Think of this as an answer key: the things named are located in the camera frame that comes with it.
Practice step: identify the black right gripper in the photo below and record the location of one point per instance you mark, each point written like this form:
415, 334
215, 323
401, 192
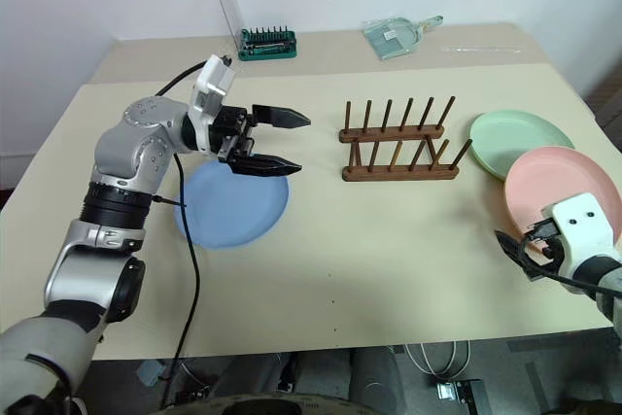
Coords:
551, 252

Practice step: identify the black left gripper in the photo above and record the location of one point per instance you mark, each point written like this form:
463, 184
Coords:
232, 129

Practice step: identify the pink plastic plate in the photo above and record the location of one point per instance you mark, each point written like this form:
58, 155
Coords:
549, 177

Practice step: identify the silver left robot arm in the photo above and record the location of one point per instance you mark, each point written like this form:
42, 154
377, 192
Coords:
121, 162

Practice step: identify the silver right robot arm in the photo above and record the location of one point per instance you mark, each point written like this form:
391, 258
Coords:
610, 288

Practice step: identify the dark rounded robot base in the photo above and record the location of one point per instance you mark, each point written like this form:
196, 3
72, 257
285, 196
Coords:
272, 403

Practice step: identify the wooden peg dish rack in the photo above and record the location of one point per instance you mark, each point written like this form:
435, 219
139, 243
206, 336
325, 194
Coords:
398, 173

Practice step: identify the blue plastic plate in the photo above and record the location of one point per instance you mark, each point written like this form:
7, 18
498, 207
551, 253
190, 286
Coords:
233, 211

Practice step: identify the green screwdriver bit set case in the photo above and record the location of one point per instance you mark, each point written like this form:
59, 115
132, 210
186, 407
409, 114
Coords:
267, 45

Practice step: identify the green plastic plate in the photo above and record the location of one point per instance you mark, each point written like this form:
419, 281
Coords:
515, 140

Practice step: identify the clear green plastic dustpan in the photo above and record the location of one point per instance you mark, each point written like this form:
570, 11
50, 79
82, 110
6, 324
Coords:
393, 36

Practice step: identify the grey cylinder under table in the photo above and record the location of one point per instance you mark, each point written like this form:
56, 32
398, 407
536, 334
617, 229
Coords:
374, 371

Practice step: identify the clear plastic strip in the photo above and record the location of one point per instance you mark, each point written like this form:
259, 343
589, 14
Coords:
481, 49

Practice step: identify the small blue grey block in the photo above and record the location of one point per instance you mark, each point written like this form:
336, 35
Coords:
151, 372

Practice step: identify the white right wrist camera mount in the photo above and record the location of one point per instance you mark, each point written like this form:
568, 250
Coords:
580, 230

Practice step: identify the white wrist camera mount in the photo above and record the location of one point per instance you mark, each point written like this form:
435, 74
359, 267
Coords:
580, 230
210, 87

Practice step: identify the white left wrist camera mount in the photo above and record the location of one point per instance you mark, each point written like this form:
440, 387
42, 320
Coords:
210, 87

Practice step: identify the black box with metal bracket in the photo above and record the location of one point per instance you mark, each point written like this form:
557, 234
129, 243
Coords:
459, 390

